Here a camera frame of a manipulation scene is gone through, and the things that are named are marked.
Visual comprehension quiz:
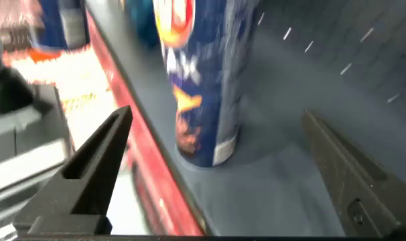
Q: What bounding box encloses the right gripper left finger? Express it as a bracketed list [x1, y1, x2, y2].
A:
[12, 104, 134, 236]

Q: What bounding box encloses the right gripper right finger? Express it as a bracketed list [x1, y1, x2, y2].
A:
[300, 108, 406, 238]

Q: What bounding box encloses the orange and white snack pack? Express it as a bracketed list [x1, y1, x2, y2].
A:
[1, 43, 123, 151]

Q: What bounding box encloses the blue snack can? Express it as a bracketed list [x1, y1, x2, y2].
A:
[151, 0, 261, 168]
[28, 0, 90, 51]

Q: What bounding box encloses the teal snack can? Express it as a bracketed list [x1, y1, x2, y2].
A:
[122, 0, 161, 48]

